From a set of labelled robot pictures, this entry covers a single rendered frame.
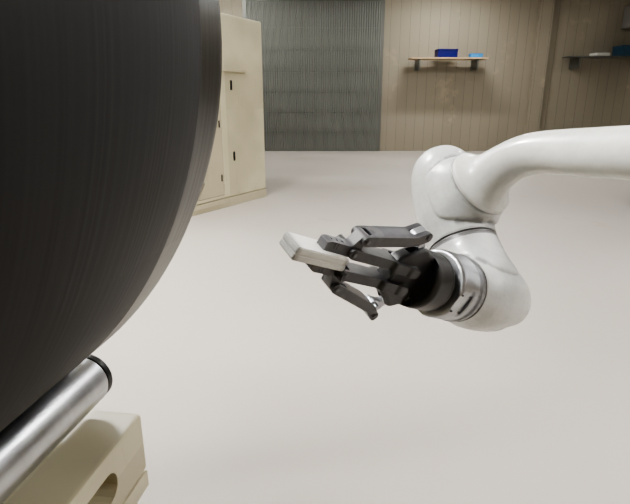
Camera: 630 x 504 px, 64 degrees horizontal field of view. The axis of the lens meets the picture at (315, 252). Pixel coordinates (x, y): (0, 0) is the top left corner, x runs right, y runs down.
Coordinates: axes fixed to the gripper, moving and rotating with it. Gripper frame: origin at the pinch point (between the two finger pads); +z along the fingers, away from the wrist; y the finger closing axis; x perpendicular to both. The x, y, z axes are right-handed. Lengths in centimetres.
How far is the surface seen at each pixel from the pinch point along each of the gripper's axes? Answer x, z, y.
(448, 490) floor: 10, -111, 71
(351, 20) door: 968, -664, -122
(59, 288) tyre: -16.3, 27.0, -3.1
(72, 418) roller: -6.0, 18.8, 16.0
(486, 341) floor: 69, -200, 56
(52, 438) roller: -7.8, 20.4, 16.0
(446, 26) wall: 867, -826, -218
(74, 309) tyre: -14.9, 25.5, -1.1
